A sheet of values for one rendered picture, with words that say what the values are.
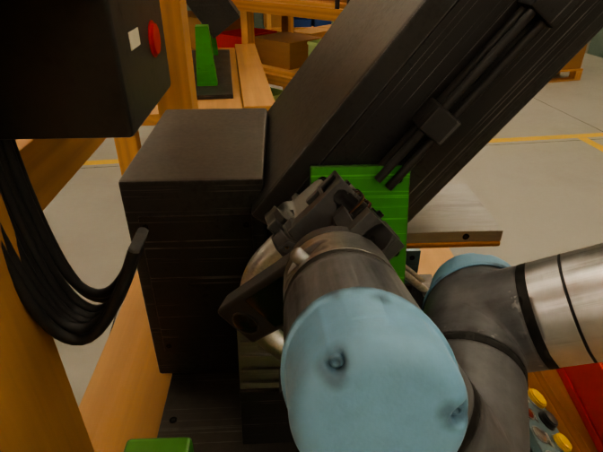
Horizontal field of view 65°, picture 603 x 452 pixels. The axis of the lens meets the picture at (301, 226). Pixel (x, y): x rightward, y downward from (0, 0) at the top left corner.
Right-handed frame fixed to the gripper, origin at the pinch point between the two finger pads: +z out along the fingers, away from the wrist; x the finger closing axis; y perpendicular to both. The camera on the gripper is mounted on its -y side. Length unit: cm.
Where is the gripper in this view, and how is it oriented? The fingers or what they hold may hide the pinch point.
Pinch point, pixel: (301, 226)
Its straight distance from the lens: 52.7
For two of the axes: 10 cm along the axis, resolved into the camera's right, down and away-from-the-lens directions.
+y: 7.1, -6.9, -1.5
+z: -0.5, -2.6, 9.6
